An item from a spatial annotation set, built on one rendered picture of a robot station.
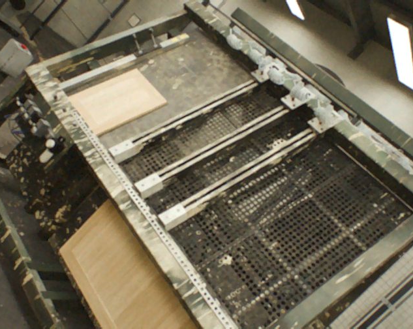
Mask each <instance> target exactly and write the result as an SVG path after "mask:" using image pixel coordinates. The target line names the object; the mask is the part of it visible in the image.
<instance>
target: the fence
mask: <svg viewBox="0 0 413 329"><path fill-rule="evenodd" d="M182 35H186V36H187V37H185V38H183V39H181V38H180V36H182ZM182 35H180V36H177V37H174V38H172V39H175V38H177V39H179V40H177V41H175V42H172V41H171V40H172V39H170V40H167V41H165V42H162V43H160V45H161V46H162V48H160V49H158V50H155V51H153V52H150V53H148V54H146V55H143V56H140V57H137V58H136V57H135V55H134V54H132V55H130V56H128V57H125V58H123V59H120V60H118V61H115V62H113V63H110V64H108V65H105V66H103V67H100V68H98V69H95V70H92V71H90V72H87V73H85V74H83V75H81V76H78V77H75V78H73V79H71V80H68V81H66V82H63V83H61V84H58V85H59V87H60V88H61V89H62V90H63V92H64V93H66V92H68V91H71V90H73V89H76V88H77V87H80V86H83V85H85V84H88V83H90V82H93V81H95V80H98V79H99V78H102V77H104V76H107V75H109V74H112V73H114V72H117V71H120V70H121V69H124V68H126V67H129V66H131V65H133V64H136V63H139V62H141V61H143V60H145V59H148V58H150V57H153V56H155V55H158V54H161V53H163V52H165V51H167V50H170V49H172V48H175V47H177V46H180V45H182V44H185V43H186V42H189V36H188V35H187V34H186V33H184V34H182Z"/></svg>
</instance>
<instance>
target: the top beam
mask: <svg viewBox="0 0 413 329"><path fill-rule="evenodd" d="M183 8H184V9H185V10H186V11H187V12H188V14H189V19H190V20H191V21H192V22H194V23H195V24H196V25H197V26H198V27H199V28H200V29H202V30H203V31H204V32H205V33H207V34H208V35H209V36H210V37H211V38H212V39H213V40H215V41H216V42H217V43H218V44H220V45H221V46H222V47H223V48H224V49H225V50H226V51H227V52H229V53H230V54H231V55H232V56H234V57H235V58H236V59H237V60H238V61H239V62H240V63H242V64H243V65H244V66H245V67H247V68H248V69H249V70H250V71H251V72H254V71H257V70H258V68H259V65H260V64H256V63H254V62H253V61H252V60H251V59H250V58H249V56H248V54H249V52H250V51H251V48H252V50H257V51H258V53H260V54H262V55H263V56H264V59H265V57H266V56H265V55H264V54H263V53H262V52H260V51H259V50H258V49H256V48H255V47H254V46H253V45H251V48H250V43H249V42H248V41H246V40H245V39H244V38H243V37H242V36H240V35H239V34H238V33H236V32H235V31H234V30H233V29H232V28H231V27H229V26H228V25H226V24H225V23H224V22H223V21H222V20H220V19H219V18H218V17H216V15H214V14H213V13H212V12H210V11H209V10H208V9H207V8H206V7H204V6H203V5H202V4H200V3H199V2H198V1H197V0H189V1H186V2H184V3H183ZM230 29H232V35H235V36H236V38H237V39H239V40H241V41H242V44H248V43H249V44H248V45H243V46H242V47H241V49H239V50H237V49H235V48H232V47H231V46H230V45H229V43H228V42H227V40H226V39H227V37H228V36H229V35H230ZM281 74H283V75H284V79H289V78H293V77H291V76H290V75H289V74H288V73H287V72H285V71H284V72H282V73H281ZM293 80H295V79H294V78H293ZM293 80H285V81H284V82H283V84H280V85H279V84H276V83H274V82H272V81H271V80H270V79H268V83H267V86H269V87H270V88H271V89H272V90H274V92H276V93H277V94H278V95H279V96H280V97H282V98H284V97H285V96H287V95H289V94H290V92H291V90H292V89H293V87H294V81H293ZM295 83H296V85H297V84H298V83H299V82H298V81H297V80H295ZM315 98H317V99H311V100H309V101H307V102H305V103H303V104H301V105H300V106H298V112H299V113H300V114H301V115H303V116H304V117H305V118H306V119H308V120H309V121H310V120H312V119H314V118H316V116H315V114H314V111H315V110H316V109H317V108H318V99H319V98H318V97H315ZM319 104H320V108H321V107H323V108H326V107H327V105H326V104H325V103H324V102H322V101H321V100H320V99H319ZM325 135H326V136H327V137H328V138H330V139H331V140H332V141H333V142H335V143H336V144H337V145H338V146H339V147H340V148H341V149H343V150H344V151H345V152H346V153H347V154H349V156H351V157H352V158H353V159H354V160H355V161H357V162H358V163H359V164H360V165H361V166H362V167H364V168H365V169H366V170H367V171H368V172H370V173H371V174H372V175H373V176H374V177H375V178H376V179H378V180H379V181H380V182H381V183H383V184H384V185H385V186H386V187H387V188H388V189H389V190H390V191H392V192H393V193H394V194H395V195H397V196H398V197H399V198H400V199H401V200H402V201H403V202H405V203H406V204H407V205H408V206H410V207H411V208H412V209H413V173H411V172H410V171H409V170H407V169H406V168H405V167H404V166H403V165H401V164H400V163H398V162H397V161H396V160H395V159H394V158H393V157H391V156H390V155H388V154H387V153H386V152H385V151H384V150H383V149H381V148H380V147H378V146H377V145H376V144H375V143H374V142H372V141H371V140H370V139H368V138H367V137H366V136H365V135H364V134H363V133H361V132H360V131H359V130H357V129H356V128H355V127H354V126H353V125H351V124H350V123H349V122H347V120H345V119H344V121H340V122H339V123H337V124H335V125H334V126H332V127H330V128H329V129H327V130H326V131H325Z"/></svg>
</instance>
